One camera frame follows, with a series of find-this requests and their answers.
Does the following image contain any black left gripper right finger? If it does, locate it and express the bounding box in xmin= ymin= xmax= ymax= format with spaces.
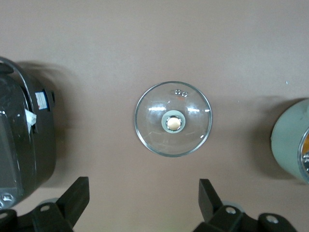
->
xmin=192 ymin=178 xmax=298 ymax=232

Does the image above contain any glass pot lid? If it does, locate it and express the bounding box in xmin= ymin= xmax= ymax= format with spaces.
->
xmin=134 ymin=81 xmax=214 ymax=158

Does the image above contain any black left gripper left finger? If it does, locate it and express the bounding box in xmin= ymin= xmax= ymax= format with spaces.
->
xmin=0 ymin=176 xmax=90 ymax=232

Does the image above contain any brown table mat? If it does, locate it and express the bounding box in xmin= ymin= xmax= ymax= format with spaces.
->
xmin=0 ymin=0 xmax=309 ymax=232

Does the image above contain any black rice cooker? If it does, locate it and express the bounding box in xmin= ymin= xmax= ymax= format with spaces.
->
xmin=0 ymin=56 xmax=57 ymax=209

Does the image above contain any grey cooking pot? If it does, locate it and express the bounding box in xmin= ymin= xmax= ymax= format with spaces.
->
xmin=270 ymin=97 xmax=309 ymax=185

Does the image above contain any yellow corn cob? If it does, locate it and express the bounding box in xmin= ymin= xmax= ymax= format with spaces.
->
xmin=300 ymin=129 xmax=309 ymax=157

